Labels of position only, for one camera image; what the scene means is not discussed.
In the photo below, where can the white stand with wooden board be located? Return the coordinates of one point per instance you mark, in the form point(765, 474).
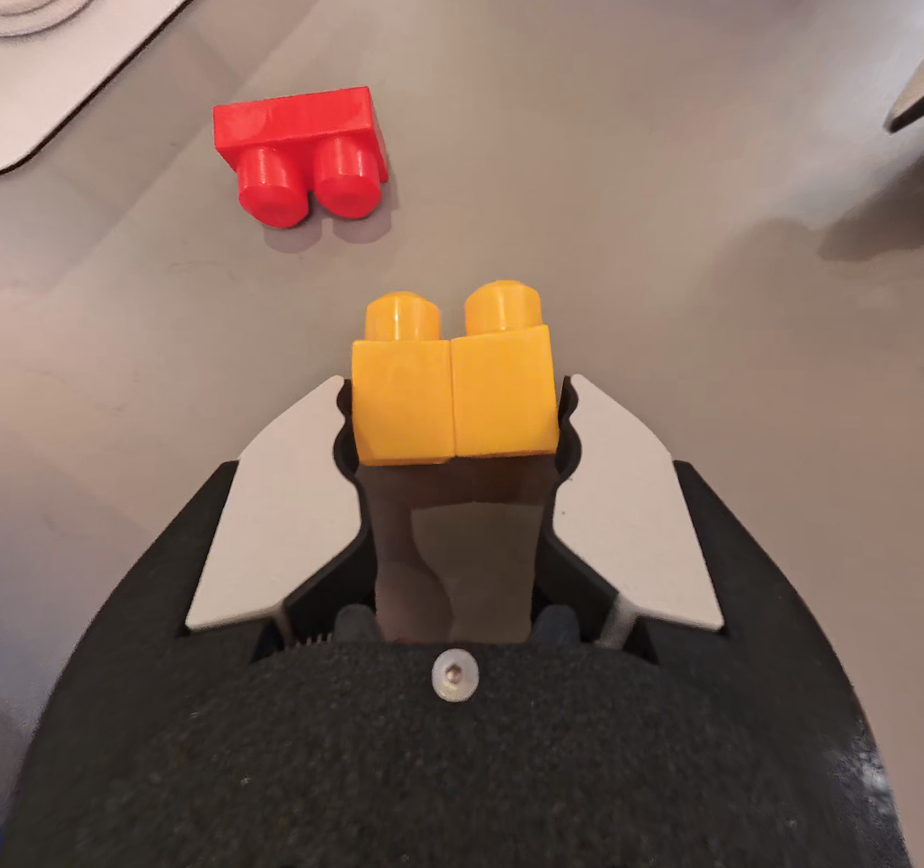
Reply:
point(108, 37)

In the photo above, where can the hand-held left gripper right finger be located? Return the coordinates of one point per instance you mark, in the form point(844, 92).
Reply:
point(632, 514)

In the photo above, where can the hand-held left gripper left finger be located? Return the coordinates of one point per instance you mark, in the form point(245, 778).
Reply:
point(285, 514)

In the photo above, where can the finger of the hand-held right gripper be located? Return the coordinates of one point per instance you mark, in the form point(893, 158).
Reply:
point(913, 99)

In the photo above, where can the red two-stud toy block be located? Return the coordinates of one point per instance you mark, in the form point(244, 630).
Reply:
point(303, 138)

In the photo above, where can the yellow one-stud toy block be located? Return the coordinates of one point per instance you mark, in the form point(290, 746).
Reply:
point(505, 391)
point(401, 398)

